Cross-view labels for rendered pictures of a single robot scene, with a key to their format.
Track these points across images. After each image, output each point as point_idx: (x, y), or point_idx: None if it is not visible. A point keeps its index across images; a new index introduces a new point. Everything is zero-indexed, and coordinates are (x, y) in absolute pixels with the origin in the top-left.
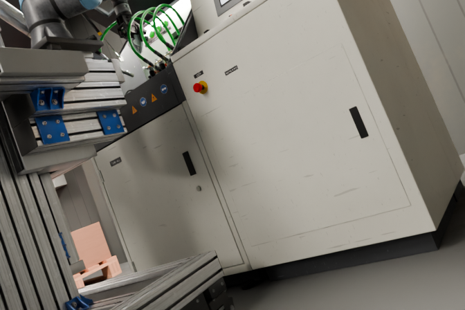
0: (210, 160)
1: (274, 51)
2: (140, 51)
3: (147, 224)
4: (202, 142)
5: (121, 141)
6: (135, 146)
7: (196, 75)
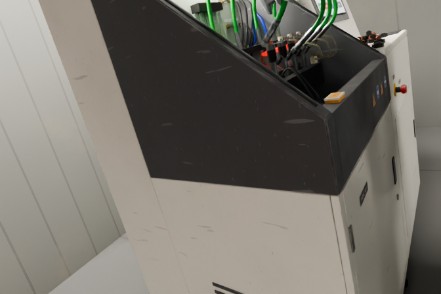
0: (398, 163)
1: (404, 76)
2: (272, 12)
3: (382, 284)
4: (396, 145)
5: (367, 151)
6: (375, 157)
7: (393, 77)
